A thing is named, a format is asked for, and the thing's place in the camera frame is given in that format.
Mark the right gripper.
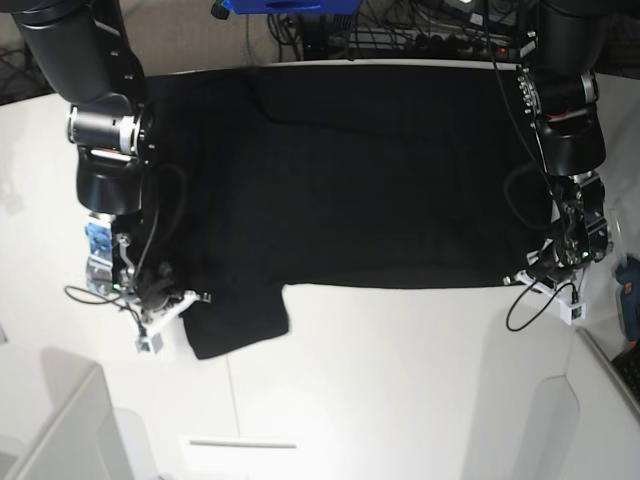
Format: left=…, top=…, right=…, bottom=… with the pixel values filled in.
left=83, top=212, right=186, bottom=311

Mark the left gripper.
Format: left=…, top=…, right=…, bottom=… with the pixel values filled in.
left=527, top=172, right=612, bottom=283

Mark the black T-shirt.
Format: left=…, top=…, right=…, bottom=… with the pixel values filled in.
left=148, top=64, right=552, bottom=360

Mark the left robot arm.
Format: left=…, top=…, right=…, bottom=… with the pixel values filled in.
left=518, top=1, right=610, bottom=287

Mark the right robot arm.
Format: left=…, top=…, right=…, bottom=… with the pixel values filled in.
left=1, top=1, right=178, bottom=312

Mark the blue hot glue gun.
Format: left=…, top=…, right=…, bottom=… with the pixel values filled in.
left=609, top=208, right=639, bottom=347

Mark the black keyboard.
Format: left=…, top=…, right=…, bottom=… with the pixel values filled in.
left=613, top=346, right=640, bottom=400

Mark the blue plastic box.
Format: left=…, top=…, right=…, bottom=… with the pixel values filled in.
left=222, top=0, right=360, bottom=15

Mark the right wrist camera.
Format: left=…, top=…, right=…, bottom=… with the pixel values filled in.
left=134, top=290, right=211, bottom=355

